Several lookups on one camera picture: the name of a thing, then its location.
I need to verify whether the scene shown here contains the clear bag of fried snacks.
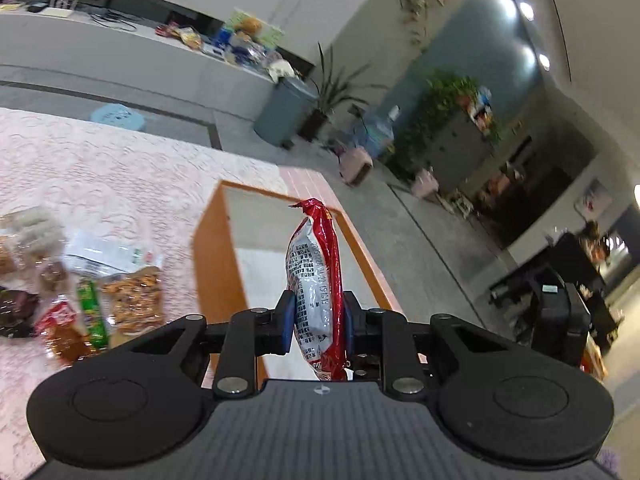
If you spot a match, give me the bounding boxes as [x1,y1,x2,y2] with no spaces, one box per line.
[65,230,156,281]

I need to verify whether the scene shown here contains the grey cabinet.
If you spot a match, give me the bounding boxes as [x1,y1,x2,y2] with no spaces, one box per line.
[430,110,493,188]

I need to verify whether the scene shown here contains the blue water jug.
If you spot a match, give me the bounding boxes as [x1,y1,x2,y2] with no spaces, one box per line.
[350,105,396,158]

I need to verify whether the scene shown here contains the large leafy green plant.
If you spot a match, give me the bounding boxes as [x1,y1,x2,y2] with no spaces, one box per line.
[390,72,501,176]

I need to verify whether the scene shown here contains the grey trash bin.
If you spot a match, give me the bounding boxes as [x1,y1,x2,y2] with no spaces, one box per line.
[254,77,318,148]

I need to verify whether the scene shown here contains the wall poster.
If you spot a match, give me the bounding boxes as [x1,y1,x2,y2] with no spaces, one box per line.
[575,180,613,218]

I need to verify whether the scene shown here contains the packet of brown cookies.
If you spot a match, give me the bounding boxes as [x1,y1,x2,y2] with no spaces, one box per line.
[0,242,36,276]

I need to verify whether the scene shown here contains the light blue plastic stool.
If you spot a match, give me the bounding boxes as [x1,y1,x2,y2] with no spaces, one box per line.
[90,101,146,131]

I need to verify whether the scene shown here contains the clear packet of pale pastries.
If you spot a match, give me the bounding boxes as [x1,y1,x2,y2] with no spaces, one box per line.
[0,207,63,248]

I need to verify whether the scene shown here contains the black cables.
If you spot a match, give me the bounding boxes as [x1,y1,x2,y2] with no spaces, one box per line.
[90,10,138,31]

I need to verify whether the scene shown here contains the green teddy bear picture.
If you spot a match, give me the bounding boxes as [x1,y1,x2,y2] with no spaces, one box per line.
[225,8,286,48]

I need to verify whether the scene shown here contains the clear packet of fried snacks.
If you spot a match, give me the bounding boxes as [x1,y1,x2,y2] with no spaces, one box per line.
[100,266,166,336]

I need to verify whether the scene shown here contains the red-label packet of brown snacks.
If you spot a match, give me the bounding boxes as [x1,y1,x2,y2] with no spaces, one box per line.
[35,300,96,366]

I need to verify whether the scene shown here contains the pink lace tablecloth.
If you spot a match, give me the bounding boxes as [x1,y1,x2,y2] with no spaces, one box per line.
[0,107,406,480]

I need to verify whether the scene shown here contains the white box with orange rim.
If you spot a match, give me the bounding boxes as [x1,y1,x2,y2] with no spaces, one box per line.
[192,180,405,386]

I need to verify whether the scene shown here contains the pile of blue packages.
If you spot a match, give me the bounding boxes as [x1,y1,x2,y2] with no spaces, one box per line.
[202,27,281,68]

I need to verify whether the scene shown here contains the long-leaf potted plant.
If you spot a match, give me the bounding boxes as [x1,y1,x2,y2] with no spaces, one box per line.
[297,42,386,143]

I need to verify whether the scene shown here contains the red and white snack packet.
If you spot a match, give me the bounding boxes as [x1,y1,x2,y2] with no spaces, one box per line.
[285,198,357,382]

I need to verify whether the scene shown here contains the pile of snack packets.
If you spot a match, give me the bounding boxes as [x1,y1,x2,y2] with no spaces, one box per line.
[155,22,206,51]

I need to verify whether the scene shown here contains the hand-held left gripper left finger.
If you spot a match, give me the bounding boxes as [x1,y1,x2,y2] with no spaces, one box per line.
[107,289,296,400]

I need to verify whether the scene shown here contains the dark snack packet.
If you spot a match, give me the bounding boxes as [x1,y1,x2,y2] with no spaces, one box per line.
[0,287,41,338]

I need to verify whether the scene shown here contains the small brown snack packet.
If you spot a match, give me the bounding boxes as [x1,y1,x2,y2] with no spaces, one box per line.
[40,262,69,292]

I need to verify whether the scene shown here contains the green snack packet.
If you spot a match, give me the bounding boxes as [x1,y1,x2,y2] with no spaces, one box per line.
[76,279,111,351]

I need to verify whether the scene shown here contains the grey stone media bench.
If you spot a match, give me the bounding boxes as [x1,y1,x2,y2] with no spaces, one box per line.
[0,0,317,127]

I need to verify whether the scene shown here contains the black chair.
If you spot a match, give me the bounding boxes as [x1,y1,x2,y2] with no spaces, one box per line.
[530,267,591,366]

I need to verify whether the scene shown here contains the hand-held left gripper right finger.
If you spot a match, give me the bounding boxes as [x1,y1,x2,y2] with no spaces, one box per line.
[343,291,537,397]

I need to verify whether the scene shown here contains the hanging vine plant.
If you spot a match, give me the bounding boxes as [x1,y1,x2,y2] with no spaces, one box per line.
[395,0,431,51]

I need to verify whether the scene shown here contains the white plush item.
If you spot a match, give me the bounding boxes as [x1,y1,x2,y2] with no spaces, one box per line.
[267,60,296,82]

